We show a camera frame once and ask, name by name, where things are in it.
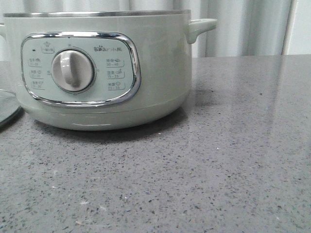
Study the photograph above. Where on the glass pot lid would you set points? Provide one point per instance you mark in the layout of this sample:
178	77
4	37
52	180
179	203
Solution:
9	107

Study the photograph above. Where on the light green electric pot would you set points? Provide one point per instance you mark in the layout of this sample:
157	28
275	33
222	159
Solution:
141	59

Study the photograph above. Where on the grey pot control dial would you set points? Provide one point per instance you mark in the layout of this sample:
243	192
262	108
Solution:
72	70

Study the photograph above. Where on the white pleated curtain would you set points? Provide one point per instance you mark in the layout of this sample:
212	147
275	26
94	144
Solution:
245	27

